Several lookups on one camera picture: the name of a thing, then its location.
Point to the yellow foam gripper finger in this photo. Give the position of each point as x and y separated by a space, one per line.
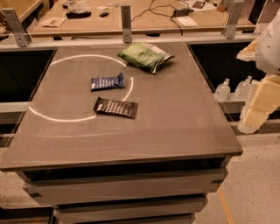
249 52
262 100

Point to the blue rxbar blueberry wrapper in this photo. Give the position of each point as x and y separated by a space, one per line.
104 83

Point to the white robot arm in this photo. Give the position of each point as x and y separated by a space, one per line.
268 48

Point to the black rxbar wrapper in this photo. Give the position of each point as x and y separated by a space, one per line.
116 108

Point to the clear plastic bottle right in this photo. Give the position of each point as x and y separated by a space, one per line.
242 88

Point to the clear plastic bottle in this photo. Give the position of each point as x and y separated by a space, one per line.
222 91
242 88

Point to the clear plastic bottle left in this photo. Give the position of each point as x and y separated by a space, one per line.
222 91

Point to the black power adapter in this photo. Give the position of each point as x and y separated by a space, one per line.
182 12

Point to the green chip bag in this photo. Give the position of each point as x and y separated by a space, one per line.
144 55

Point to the grey drawer cabinet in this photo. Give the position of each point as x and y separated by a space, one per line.
169 192

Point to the small black remote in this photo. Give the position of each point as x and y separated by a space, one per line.
104 14

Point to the black cloth bundle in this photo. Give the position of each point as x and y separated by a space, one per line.
75 14

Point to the white paper sheet left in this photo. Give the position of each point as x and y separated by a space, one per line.
55 22

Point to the right metal bracket post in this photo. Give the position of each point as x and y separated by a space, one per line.
234 10

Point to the metal bracket post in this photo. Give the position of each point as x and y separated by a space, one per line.
234 10
126 24
10 21

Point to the middle metal bracket post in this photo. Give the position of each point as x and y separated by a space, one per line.
126 24

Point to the left metal bracket post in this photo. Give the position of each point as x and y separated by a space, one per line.
10 21

